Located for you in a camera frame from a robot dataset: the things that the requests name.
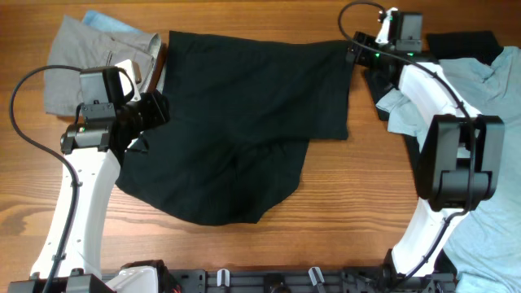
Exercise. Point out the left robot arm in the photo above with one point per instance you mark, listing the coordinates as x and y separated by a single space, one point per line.
92 151

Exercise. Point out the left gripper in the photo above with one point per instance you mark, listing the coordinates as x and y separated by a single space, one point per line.
158 111

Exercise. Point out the light blue folded garment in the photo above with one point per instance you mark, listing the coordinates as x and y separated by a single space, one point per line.
106 23

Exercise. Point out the light teal t-shirt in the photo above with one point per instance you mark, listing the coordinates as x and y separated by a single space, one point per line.
485 247

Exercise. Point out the black garment under pile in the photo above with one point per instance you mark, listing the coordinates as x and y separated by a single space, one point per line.
464 45

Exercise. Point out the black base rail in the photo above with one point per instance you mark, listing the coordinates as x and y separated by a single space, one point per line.
355 279

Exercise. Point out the folded grey shorts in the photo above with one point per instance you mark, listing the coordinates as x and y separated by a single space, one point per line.
81 46

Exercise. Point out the black shorts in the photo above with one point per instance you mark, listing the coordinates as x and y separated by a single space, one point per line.
242 114

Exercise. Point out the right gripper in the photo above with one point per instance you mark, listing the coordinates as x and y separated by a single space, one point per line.
362 59

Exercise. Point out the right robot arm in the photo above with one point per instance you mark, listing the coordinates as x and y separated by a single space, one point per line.
456 167

